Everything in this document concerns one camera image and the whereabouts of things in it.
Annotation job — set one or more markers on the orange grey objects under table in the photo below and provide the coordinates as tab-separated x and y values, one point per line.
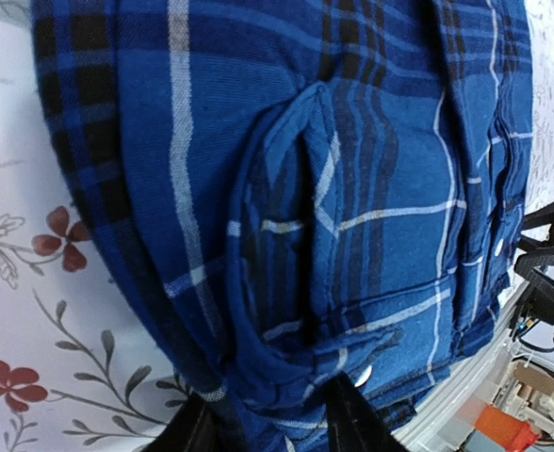
522	412

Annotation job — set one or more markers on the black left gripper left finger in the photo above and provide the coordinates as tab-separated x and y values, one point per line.
193	429

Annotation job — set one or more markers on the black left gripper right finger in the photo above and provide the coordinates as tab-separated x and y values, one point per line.
353	425

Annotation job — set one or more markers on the blue plaid long sleeve shirt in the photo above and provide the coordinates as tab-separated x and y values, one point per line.
285	191

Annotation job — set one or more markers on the aluminium front rail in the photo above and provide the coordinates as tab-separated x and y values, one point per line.
446	417

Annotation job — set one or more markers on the floral patterned table mat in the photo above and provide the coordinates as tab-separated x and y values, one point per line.
78	370

